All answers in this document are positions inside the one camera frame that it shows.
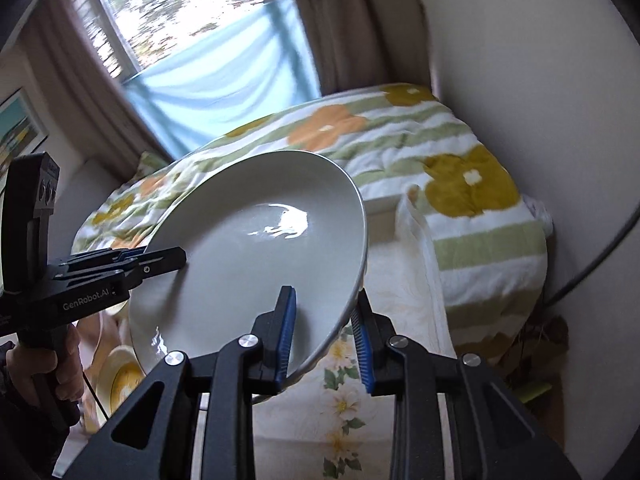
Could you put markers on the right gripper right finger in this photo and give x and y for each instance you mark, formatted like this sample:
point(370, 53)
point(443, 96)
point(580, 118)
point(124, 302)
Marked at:
point(451, 415)

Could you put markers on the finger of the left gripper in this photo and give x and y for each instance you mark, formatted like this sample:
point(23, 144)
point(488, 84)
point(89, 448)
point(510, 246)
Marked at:
point(127, 254)
point(129, 274)

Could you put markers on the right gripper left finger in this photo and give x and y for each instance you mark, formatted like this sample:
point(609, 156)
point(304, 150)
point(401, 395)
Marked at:
point(152, 434)

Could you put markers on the yellow cartoon duck plate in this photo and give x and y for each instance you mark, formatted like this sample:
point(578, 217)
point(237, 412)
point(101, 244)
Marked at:
point(119, 376)

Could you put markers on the plain white plate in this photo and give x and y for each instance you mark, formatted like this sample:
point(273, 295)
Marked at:
point(287, 218)

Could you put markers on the person's left hand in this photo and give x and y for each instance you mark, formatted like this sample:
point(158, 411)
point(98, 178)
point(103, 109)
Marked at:
point(23, 364)

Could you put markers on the floral white tablecloth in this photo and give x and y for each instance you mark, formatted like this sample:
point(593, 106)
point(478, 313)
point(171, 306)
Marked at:
point(326, 426)

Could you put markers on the green striped floral blanket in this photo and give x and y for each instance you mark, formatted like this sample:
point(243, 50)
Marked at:
point(392, 140)

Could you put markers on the blue window cloth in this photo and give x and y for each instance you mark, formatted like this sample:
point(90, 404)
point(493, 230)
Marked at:
point(254, 67)

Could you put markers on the white bed tray table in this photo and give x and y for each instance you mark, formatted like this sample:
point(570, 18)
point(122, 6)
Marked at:
point(381, 214)

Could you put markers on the beige curtain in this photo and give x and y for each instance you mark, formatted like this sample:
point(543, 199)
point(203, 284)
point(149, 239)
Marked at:
point(354, 44)

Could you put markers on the framed wall picture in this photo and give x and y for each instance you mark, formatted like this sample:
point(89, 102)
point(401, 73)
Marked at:
point(21, 132)

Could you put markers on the window with white frame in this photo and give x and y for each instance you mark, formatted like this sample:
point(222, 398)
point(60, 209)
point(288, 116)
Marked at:
point(131, 35)

